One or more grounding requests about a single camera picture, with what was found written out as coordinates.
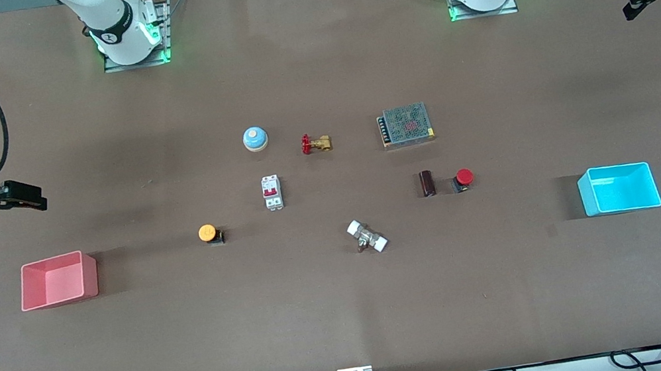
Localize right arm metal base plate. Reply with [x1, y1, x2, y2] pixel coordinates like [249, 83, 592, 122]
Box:
[93, 0, 178, 74]

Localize brass valve red handle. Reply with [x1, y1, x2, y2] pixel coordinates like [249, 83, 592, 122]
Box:
[299, 130, 334, 156]

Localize blue call bell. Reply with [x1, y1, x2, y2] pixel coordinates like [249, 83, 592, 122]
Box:
[240, 124, 271, 154]

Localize red push button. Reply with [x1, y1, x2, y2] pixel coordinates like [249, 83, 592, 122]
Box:
[450, 166, 477, 194]

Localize yellow push button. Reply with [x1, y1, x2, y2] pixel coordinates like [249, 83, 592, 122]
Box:
[197, 221, 227, 249]

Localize cyan plastic box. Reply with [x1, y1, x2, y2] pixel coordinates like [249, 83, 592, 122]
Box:
[574, 157, 661, 220]

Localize metal mesh power supply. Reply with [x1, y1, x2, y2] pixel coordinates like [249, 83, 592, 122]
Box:
[375, 101, 436, 151]

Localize pink plastic box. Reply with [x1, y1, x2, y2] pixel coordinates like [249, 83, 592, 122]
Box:
[13, 247, 103, 313]

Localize white circuit breaker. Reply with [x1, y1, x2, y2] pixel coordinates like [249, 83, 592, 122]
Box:
[260, 174, 285, 212]

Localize dark brown capacitor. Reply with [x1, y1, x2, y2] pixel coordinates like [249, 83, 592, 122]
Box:
[418, 169, 438, 199]

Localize black coiled cable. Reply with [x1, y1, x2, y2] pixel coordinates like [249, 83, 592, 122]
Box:
[609, 344, 661, 371]

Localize metal valve white ends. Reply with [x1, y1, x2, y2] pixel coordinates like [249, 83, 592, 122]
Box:
[345, 215, 390, 258]

